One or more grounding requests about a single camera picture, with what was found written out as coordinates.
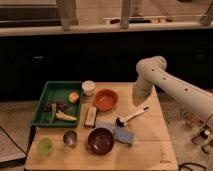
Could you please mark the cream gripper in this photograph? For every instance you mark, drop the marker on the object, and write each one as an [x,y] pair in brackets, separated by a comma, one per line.
[139,97]

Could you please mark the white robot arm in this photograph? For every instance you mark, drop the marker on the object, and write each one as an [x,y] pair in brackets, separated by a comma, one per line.
[151,71]

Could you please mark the orange bowl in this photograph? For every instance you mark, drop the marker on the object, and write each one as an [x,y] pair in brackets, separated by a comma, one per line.
[105,100]

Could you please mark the purple bowl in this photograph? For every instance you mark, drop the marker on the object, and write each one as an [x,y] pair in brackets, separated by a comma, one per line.
[100,141]

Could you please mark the blue cloth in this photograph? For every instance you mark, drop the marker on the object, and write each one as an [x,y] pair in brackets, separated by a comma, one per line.
[119,134]

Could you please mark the white cup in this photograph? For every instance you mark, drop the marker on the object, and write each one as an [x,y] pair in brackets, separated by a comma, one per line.
[88,87]

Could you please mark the wooden block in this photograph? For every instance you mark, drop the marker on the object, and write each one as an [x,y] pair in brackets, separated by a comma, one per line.
[90,117]

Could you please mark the peach fruit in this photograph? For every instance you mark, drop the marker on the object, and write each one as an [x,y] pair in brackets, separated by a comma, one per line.
[74,97]

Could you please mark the spice bottle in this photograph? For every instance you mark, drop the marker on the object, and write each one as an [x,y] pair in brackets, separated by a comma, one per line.
[201,137]

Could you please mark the dark grapes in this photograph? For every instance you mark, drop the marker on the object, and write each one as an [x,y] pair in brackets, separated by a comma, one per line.
[60,106]

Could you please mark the metal cup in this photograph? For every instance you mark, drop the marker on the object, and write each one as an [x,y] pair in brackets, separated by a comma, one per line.
[70,138]

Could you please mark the banana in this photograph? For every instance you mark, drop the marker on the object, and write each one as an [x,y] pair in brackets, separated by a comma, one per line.
[62,116]

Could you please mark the green plastic tray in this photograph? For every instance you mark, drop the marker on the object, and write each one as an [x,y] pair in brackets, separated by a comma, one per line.
[58,91]

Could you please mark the green pepper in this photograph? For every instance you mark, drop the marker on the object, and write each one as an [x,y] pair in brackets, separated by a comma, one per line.
[54,110]

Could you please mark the green cup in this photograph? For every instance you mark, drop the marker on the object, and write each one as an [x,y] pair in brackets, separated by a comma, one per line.
[45,146]

